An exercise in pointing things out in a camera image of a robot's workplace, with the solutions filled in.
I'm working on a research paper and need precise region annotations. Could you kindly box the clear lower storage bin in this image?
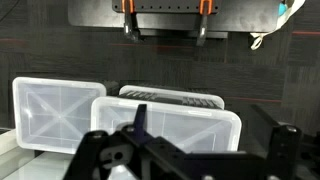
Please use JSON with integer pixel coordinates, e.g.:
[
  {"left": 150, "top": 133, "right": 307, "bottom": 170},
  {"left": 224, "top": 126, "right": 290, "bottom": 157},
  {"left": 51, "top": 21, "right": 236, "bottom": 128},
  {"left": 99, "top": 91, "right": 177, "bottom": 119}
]
[{"left": 119, "top": 85, "right": 225, "bottom": 109}]

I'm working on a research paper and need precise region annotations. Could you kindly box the white cloth bag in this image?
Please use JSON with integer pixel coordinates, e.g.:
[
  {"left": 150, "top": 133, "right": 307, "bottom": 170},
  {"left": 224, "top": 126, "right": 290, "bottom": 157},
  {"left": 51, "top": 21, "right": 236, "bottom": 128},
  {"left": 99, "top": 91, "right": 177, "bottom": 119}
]
[{"left": 250, "top": 0, "right": 306, "bottom": 50}]

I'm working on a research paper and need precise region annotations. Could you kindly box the large clear storage box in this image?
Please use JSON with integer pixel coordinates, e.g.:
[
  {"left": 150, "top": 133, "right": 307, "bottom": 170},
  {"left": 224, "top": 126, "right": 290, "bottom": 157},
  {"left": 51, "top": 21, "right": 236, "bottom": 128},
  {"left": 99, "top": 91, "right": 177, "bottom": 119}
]
[{"left": 91, "top": 96, "right": 242, "bottom": 153}]

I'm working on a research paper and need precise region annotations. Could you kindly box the orange black clamp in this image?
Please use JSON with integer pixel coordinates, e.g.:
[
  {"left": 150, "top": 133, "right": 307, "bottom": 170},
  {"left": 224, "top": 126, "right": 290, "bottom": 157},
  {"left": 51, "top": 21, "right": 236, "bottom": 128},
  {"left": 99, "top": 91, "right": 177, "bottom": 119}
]
[
  {"left": 196, "top": 0, "right": 214, "bottom": 46},
  {"left": 122, "top": 0, "right": 139, "bottom": 41}
]

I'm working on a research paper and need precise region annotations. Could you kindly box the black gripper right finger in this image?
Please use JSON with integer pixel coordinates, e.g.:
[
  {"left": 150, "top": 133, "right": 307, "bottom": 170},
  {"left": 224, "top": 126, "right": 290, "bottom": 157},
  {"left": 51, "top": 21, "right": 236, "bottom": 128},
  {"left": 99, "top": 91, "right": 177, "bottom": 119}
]
[{"left": 250, "top": 105, "right": 302, "bottom": 180}]

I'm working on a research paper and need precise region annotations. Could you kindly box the orange black clamp right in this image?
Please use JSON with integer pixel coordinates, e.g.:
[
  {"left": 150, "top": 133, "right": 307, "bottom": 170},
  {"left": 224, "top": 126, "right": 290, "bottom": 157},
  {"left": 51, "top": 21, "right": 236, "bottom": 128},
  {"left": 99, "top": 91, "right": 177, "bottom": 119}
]
[{"left": 196, "top": 0, "right": 214, "bottom": 46}]

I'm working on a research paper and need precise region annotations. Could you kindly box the black perforated mounting board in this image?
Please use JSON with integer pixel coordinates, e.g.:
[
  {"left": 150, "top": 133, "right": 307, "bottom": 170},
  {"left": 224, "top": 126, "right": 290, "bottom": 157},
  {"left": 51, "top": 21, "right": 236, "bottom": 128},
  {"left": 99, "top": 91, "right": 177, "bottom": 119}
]
[{"left": 67, "top": 0, "right": 281, "bottom": 32}]

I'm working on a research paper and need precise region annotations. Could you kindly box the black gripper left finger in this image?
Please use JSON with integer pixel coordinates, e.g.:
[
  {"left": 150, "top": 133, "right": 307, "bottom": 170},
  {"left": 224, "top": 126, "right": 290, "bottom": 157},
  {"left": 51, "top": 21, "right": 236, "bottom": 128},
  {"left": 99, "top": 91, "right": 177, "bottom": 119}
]
[{"left": 63, "top": 104, "right": 187, "bottom": 180}]

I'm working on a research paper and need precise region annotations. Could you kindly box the small clear storage box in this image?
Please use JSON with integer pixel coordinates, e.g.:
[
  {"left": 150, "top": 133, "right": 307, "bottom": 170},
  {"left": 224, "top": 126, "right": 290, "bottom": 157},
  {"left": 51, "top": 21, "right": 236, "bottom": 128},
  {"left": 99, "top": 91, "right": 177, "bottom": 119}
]
[{"left": 12, "top": 77, "right": 107, "bottom": 154}]

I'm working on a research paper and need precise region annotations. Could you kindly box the orange black clamp left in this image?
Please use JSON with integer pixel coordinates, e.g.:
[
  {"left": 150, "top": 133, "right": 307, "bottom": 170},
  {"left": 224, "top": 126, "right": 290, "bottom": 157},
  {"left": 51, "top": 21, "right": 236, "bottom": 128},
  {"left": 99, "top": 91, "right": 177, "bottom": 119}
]
[{"left": 122, "top": 0, "right": 139, "bottom": 41}]

